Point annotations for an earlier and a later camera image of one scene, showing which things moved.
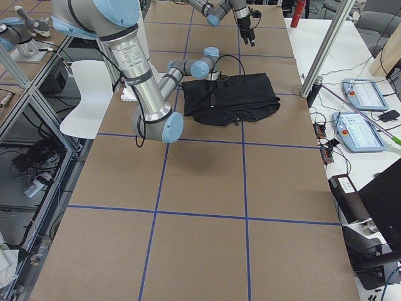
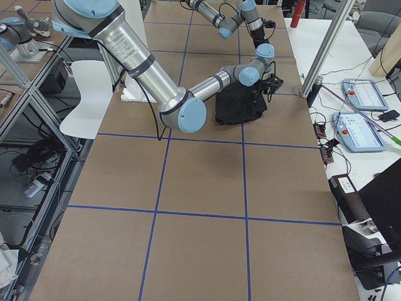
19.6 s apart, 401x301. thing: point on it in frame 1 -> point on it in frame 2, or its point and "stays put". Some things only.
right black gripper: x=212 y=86 -> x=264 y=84
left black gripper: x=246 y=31 -> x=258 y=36
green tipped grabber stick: x=393 y=138 stays put
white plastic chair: x=96 y=89 stays put
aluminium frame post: x=328 y=46 stays put
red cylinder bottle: x=299 y=9 stays put
